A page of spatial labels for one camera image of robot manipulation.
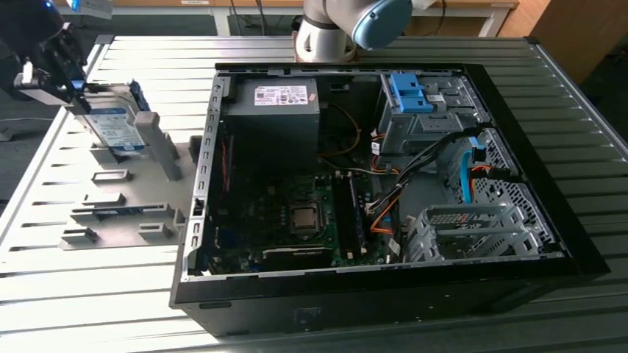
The green motherboard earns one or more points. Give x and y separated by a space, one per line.
264 220

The grey power supply unit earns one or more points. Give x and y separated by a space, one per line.
275 128

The grey parts rack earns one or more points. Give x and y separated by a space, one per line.
156 147

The RAM stick blue label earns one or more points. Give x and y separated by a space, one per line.
355 213

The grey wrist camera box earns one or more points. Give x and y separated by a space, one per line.
29 82

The dark RAM stick spare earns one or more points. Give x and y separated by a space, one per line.
123 212

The silver disk bay cage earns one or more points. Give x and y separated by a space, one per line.
471 228

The black open PC case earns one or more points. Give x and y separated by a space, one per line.
343 305

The wooden desk white legs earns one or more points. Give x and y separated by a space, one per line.
245 3

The black mesh wastebasket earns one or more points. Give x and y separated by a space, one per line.
7 92

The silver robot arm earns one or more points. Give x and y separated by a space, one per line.
325 36

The wooden cabinet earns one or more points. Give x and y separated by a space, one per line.
579 36

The grey optical drive cage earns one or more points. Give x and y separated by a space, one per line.
427 125

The black graphics card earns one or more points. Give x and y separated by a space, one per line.
299 257

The hard disk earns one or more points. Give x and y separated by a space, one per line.
115 128

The blue plastic bay latch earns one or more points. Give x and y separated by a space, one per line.
409 93

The silver CPU in socket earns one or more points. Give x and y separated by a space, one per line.
304 217

